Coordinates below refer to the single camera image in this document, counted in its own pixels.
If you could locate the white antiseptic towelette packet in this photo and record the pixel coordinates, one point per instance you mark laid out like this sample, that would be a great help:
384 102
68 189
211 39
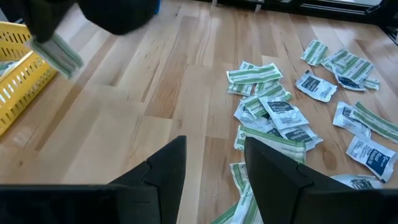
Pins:
349 83
357 183
371 157
283 112
315 87
349 119
247 119
300 136

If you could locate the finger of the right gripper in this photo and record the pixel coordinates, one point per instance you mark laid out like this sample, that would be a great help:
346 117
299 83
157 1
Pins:
43 18

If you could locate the yellow plastic basket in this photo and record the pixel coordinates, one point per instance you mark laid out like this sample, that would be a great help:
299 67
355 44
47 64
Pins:
25 90

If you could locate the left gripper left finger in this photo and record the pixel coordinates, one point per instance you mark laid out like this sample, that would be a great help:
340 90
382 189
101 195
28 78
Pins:
168 174

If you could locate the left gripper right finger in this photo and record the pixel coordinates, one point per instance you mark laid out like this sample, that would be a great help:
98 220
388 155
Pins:
276 180

